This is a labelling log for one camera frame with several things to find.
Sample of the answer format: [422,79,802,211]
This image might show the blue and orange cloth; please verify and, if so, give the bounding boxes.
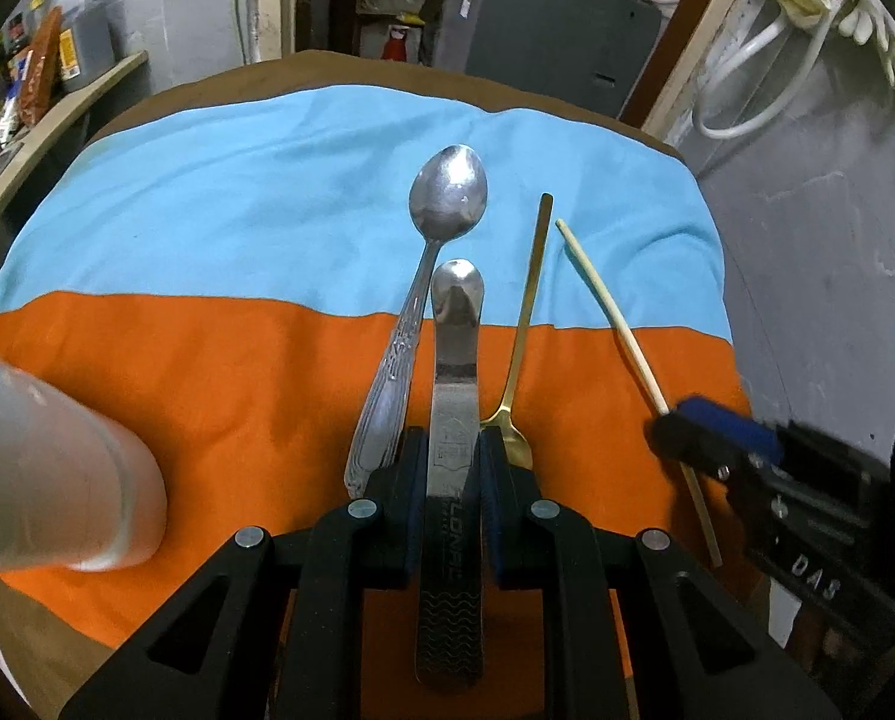
[0,83,757,720]

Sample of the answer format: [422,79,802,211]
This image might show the white hose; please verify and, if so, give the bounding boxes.
[691,1,843,143]

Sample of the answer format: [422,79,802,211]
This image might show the small gold spoon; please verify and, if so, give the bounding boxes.
[481,193,553,470]

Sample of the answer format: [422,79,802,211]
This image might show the white utensil holder cup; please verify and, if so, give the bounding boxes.
[0,361,167,572]

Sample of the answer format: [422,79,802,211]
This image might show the grey refrigerator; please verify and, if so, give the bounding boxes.
[433,0,662,117]

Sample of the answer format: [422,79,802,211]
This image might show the wooden chopstick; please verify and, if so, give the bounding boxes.
[555,218,722,567]

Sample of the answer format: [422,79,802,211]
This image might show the brown table cover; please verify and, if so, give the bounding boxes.
[89,50,683,161]

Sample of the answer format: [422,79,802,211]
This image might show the steel spoon plain handle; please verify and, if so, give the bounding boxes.
[416,259,484,692]

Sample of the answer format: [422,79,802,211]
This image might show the orange snack bag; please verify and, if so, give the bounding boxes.
[19,7,61,127]

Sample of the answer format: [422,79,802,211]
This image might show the steel spoon ornate handle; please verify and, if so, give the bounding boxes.
[343,145,488,499]

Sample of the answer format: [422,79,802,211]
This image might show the red white gas bottle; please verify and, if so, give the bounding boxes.
[381,25,410,62]

